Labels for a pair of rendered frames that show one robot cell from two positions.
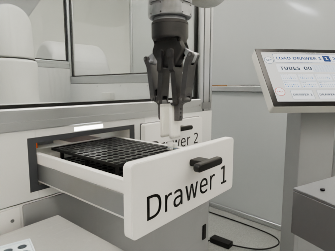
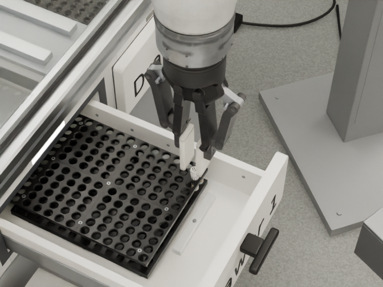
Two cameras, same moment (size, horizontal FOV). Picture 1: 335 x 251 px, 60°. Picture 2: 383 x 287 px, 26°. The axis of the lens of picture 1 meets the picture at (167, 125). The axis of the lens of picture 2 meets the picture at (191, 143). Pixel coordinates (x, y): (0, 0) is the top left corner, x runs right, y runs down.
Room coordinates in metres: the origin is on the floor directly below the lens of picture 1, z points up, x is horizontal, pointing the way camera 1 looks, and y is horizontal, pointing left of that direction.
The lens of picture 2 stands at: (-0.05, 0.14, 1.85)
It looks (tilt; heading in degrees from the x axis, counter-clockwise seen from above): 52 degrees down; 348
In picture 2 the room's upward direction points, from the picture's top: straight up
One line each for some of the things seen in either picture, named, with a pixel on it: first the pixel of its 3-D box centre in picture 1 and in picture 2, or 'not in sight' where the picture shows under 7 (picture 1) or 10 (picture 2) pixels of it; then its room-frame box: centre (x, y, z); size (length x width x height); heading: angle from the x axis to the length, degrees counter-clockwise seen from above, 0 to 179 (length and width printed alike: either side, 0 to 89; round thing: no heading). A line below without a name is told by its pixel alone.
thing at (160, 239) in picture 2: (148, 156); (172, 213); (0.56, 0.04, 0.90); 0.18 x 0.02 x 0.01; 140
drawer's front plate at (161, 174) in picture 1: (189, 178); (236, 251); (0.49, -0.04, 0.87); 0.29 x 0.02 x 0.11; 140
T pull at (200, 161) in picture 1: (202, 163); (255, 246); (0.48, -0.06, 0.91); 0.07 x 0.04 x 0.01; 140
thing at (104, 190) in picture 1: (112, 163); (105, 195); (0.63, 0.12, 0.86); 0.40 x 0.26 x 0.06; 50
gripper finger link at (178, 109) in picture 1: (182, 108); (215, 146); (0.59, -0.03, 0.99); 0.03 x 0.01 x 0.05; 50
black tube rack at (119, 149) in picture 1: (115, 162); (110, 196); (0.62, 0.11, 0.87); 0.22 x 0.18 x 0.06; 50
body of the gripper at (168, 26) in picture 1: (170, 44); (194, 71); (0.61, -0.01, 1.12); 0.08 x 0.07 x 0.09; 50
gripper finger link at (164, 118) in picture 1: (165, 120); (187, 147); (0.61, 0.00, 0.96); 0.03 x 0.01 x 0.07; 140
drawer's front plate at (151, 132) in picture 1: (175, 137); (164, 35); (0.92, -0.02, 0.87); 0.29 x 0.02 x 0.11; 140
